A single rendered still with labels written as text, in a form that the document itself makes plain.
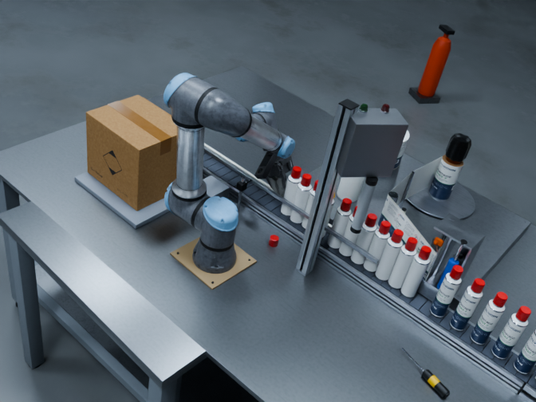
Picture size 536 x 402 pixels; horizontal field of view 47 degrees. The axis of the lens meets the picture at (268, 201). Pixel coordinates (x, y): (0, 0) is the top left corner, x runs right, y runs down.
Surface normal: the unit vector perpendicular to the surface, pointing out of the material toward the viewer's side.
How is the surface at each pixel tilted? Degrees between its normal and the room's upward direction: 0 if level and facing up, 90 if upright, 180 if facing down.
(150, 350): 0
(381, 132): 90
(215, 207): 8
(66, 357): 0
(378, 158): 90
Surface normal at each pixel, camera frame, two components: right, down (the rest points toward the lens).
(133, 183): -0.65, 0.38
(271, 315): 0.16, -0.78
